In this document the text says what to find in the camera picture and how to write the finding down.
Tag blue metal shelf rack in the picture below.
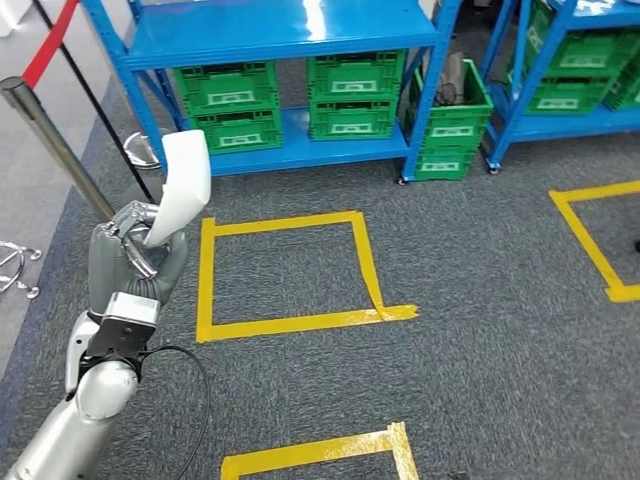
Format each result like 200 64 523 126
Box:
481 0 640 175
79 0 463 185

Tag white plastic part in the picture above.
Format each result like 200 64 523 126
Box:
143 129 212 250

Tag red barrier belt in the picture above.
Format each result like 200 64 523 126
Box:
20 0 80 91

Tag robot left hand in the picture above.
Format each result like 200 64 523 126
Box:
87 200 190 316

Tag chrome stanchion post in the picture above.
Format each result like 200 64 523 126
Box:
0 74 117 225

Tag brown paper bag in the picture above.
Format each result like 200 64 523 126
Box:
438 51 467 106

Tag chrome stool base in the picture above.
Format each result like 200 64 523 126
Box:
0 239 44 301

